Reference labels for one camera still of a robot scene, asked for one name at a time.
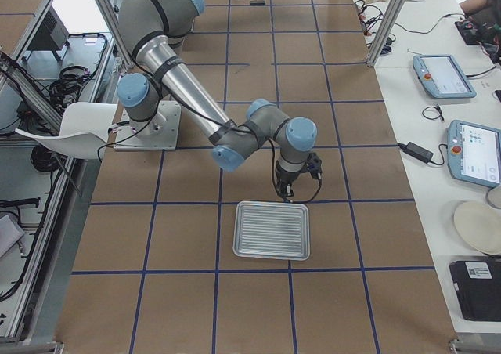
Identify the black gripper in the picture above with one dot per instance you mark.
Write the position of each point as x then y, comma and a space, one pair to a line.
285, 178

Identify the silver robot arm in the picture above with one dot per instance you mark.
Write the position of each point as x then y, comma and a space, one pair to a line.
147, 27

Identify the silver metal tray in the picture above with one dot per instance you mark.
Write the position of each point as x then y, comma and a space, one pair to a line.
271, 230

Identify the black power adapter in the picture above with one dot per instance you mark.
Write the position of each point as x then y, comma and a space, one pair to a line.
416, 151

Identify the lower blue teach pendant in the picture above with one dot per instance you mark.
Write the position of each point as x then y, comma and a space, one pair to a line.
473, 153

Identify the blue teach pendant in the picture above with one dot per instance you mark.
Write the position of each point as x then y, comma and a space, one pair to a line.
442, 77
473, 153

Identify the white round plate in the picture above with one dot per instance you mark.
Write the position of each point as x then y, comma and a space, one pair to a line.
479, 226

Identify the upper blue teach pendant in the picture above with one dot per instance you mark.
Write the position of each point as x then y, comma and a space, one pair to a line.
442, 77

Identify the black laptop box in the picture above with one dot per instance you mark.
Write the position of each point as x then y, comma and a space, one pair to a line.
477, 286

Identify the white plastic chair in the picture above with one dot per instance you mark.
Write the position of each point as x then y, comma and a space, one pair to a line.
83, 131

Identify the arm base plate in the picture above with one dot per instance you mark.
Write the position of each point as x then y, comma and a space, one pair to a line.
160, 134

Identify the aluminium frame post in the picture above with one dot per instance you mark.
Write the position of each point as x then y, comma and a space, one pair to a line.
393, 9

